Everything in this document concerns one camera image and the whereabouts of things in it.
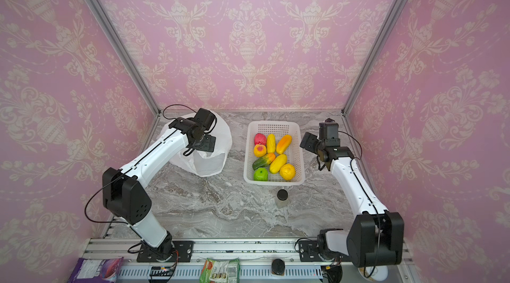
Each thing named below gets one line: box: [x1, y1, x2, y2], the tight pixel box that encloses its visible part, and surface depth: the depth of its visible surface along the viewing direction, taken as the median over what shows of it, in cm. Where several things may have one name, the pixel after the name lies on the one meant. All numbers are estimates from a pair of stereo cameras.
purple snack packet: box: [67, 256, 125, 283], surface depth 70 cm
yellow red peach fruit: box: [253, 144, 267, 158], surface depth 99 cm
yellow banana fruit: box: [269, 154, 288, 175], surface depth 94 cm
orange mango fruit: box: [276, 134, 293, 155], surface depth 102 cm
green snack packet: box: [199, 257, 241, 283], surface depth 70 cm
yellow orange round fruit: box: [279, 163, 296, 181], surface depth 91 cm
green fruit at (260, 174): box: [253, 167, 269, 182], surface depth 89 cm
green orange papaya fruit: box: [252, 152, 276, 171], surface depth 96 cm
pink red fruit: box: [254, 132, 267, 147], surface depth 102 cm
